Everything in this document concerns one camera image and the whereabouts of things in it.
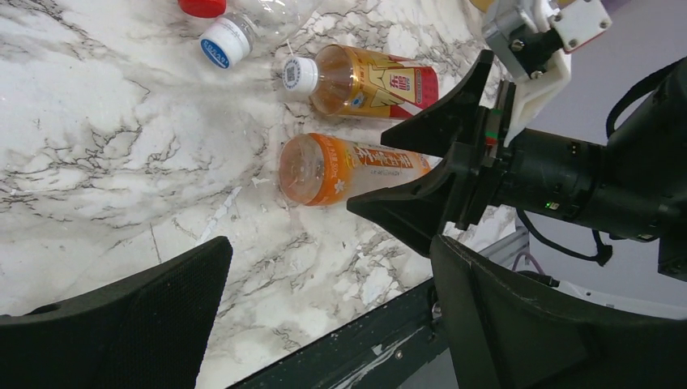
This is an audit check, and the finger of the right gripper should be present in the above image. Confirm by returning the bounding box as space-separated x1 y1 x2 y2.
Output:
346 142 484 257
380 49 494 157

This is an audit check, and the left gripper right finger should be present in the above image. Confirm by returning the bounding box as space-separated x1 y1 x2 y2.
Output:
430 236 686 388

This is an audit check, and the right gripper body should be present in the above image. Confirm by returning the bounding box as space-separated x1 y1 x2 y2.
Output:
454 80 516 229

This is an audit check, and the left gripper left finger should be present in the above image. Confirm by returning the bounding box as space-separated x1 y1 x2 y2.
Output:
1 237 233 388

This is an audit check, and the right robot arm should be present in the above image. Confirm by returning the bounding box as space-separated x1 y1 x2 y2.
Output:
347 49 686 280

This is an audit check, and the gold red label bottle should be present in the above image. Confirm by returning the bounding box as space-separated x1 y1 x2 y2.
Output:
282 44 439 120

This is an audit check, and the orange label bottle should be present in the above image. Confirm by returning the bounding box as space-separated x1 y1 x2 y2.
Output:
278 133 431 206

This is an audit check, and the clear bottle red cap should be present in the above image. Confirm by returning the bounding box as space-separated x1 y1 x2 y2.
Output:
177 0 227 19

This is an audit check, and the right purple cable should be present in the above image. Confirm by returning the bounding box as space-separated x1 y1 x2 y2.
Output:
510 250 546 275

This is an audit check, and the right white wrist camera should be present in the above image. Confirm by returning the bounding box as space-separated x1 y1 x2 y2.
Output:
482 0 612 147

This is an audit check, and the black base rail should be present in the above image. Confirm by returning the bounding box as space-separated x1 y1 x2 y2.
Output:
234 280 448 388

